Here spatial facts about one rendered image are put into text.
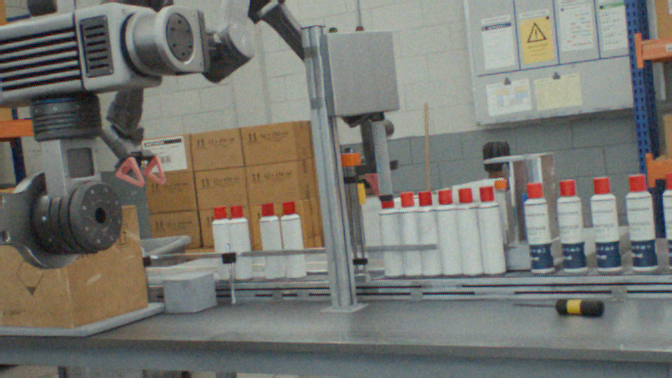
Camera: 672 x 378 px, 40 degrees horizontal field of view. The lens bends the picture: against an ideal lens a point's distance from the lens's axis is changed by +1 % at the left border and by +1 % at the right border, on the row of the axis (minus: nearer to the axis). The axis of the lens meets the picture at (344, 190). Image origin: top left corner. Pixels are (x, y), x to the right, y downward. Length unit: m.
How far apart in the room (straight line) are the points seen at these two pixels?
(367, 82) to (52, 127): 0.72
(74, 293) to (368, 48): 0.92
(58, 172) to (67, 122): 0.10
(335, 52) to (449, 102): 4.68
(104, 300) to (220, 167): 3.53
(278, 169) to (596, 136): 2.25
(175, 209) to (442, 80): 2.19
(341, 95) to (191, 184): 3.89
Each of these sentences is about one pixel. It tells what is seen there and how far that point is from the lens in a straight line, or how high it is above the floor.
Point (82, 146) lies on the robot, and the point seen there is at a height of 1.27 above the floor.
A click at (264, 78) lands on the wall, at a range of 7.32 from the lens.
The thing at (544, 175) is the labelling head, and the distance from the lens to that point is 2.16.
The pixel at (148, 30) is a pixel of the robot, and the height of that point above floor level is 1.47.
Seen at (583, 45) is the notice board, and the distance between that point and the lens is 6.42.
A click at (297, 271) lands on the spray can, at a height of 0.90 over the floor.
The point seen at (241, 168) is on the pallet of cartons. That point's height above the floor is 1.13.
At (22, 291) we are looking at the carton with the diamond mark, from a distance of 2.45.
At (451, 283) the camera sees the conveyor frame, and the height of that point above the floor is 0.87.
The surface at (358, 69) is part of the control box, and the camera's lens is 2.12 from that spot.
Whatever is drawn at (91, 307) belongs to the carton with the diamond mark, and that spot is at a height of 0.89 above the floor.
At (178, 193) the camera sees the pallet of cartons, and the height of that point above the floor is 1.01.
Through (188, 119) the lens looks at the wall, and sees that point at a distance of 7.75.
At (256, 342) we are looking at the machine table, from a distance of 1.94.
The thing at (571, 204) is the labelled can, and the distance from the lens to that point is 2.05.
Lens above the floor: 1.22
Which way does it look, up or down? 3 degrees down
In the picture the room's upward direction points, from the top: 6 degrees counter-clockwise
